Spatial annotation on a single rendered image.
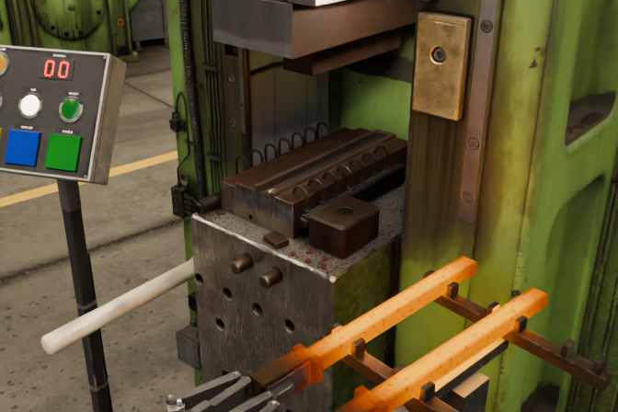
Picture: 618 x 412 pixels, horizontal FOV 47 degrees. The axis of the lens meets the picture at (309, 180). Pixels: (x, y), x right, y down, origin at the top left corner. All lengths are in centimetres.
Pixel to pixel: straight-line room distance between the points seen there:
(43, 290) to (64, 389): 64
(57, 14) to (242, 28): 474
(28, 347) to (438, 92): 194
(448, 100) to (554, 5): 23
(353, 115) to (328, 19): 55
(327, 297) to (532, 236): 37
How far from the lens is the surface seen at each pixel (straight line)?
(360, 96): 179
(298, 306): 136
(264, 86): 160
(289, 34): 124
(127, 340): 271
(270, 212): 140
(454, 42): 120
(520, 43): 118
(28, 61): 171
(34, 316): 293
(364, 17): 140
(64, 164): 161
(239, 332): 153
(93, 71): 162
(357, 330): 101
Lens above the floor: 159
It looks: 25 degrees down
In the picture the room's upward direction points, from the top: straight up
